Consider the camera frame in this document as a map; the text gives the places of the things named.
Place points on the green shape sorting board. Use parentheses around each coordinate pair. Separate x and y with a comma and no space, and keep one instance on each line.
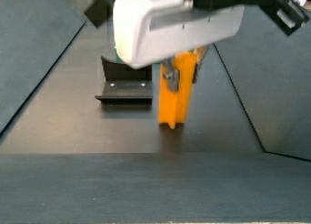
(118,59)

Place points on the black curved block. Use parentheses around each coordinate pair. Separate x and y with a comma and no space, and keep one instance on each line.
(126,83)

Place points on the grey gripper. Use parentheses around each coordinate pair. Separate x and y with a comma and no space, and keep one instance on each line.
(155,29)

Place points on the orange star-shaped peg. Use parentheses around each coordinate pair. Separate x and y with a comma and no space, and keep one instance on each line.
(178,76)

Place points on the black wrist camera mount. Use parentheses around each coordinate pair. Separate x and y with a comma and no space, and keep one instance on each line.
(285,12)

